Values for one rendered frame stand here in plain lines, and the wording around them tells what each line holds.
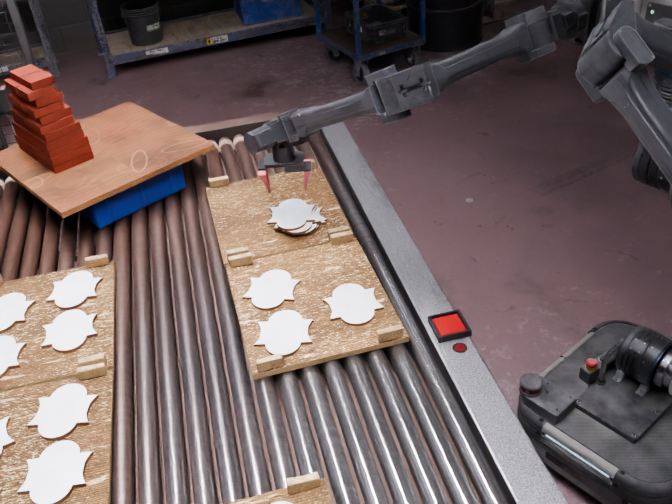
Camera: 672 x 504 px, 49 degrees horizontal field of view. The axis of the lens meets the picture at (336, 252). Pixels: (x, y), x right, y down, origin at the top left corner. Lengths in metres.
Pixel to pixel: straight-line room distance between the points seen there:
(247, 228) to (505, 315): 1.44
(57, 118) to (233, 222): 0.58
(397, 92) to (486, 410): 0.66
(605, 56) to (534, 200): 2.65
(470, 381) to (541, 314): 1.61
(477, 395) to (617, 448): 0.92
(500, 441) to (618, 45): 0.73
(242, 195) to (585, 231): 1.97
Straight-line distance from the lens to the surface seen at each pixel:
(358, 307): 1.69
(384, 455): 1.43
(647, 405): 2.50
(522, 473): 1.42
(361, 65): 5.13
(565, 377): 2.56
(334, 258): 1.86
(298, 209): 2.01
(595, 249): 3.56
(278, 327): 1.66
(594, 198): 3.93
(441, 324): 1.66
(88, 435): 1.57
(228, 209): 2.12
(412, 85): 1.49
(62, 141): 2.26
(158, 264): 1.98
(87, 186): 2.17
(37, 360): 1.78
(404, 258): 1.88
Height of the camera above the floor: 2.03
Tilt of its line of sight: 36 degrees down
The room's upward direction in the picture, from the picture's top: 5 degrees counter-clockwise
